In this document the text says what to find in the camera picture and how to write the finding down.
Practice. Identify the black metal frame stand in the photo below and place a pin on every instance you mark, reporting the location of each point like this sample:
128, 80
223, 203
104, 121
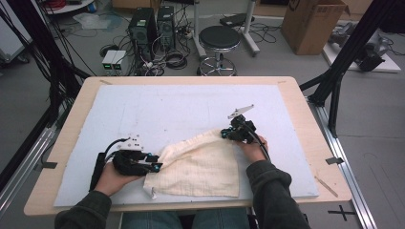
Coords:
350, 47

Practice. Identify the large black computer tower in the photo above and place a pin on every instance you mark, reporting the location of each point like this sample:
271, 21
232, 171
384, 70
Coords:
141, 31

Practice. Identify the white metal stand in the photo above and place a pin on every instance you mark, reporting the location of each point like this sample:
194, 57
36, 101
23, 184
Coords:
196, 28

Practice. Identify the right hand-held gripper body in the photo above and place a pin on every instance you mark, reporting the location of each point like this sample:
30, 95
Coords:
243, 130

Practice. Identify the black round stool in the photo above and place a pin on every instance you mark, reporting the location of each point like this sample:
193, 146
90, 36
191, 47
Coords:
219, 37

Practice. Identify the black tape piece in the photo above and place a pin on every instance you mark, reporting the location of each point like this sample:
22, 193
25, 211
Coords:
49, 165
334, 160

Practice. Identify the person's right hand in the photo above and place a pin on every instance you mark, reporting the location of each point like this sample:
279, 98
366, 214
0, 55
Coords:
253, 152

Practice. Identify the person's left hand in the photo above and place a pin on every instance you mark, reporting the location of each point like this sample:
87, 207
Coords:
111, 179

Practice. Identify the slim black computer tower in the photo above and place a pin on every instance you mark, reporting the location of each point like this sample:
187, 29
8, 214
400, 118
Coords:
166, 27

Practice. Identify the grey and black machine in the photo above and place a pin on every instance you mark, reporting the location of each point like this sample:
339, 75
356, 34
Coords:
371, 54

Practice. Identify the round white table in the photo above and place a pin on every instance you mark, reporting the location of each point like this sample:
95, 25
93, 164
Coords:
73, 7

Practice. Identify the white foam board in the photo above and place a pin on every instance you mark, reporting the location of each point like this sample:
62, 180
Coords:
178, 105

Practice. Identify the person's legs in jeans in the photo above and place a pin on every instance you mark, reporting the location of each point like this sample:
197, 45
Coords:
159, 221

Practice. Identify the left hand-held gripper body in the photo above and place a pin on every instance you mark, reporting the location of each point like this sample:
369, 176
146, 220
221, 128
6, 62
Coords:
127, 163

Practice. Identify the cream patterned cloth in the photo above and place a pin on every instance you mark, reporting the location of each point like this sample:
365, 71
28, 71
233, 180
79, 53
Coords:
197, 168

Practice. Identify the black flat case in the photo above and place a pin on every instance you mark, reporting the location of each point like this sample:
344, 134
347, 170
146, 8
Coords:
235, 19

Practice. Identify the aluminium rail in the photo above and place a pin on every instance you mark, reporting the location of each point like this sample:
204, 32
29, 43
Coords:
347, 178
28, 159

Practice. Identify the brown cardboard box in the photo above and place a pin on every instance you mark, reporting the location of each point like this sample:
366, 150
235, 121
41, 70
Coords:
312, 28

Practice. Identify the white floor platform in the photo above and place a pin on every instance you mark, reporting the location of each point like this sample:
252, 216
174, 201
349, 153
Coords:
388, 66

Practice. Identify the white power supply box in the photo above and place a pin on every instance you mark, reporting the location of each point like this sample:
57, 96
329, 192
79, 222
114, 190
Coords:
119, 60
107, 60

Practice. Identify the clear plastic sheet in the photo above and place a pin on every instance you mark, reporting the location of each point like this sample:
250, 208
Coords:
92, 20

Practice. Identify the white panel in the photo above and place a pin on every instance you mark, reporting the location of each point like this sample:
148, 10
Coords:
12, 38

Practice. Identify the thin wooden stick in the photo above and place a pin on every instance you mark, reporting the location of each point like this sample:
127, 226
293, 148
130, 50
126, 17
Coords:
326, 186

